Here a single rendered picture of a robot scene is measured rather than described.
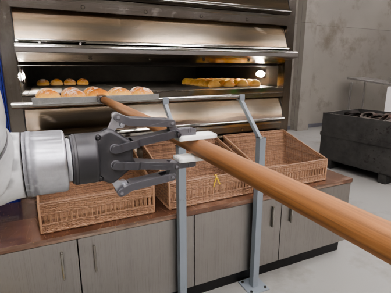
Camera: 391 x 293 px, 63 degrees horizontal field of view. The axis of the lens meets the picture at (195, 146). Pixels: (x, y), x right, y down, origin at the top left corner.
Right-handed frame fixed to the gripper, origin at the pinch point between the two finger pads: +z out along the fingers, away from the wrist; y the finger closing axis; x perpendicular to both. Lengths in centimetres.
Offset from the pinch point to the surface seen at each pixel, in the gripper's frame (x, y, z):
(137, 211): -101, 59, 16
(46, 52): -137, -21, -19
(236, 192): -101, 58, 76
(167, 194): -103, 53, 33
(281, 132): -145, 36, 145
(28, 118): -153, 15, -31
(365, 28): -492, -106, 674
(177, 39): -149, -31, 58
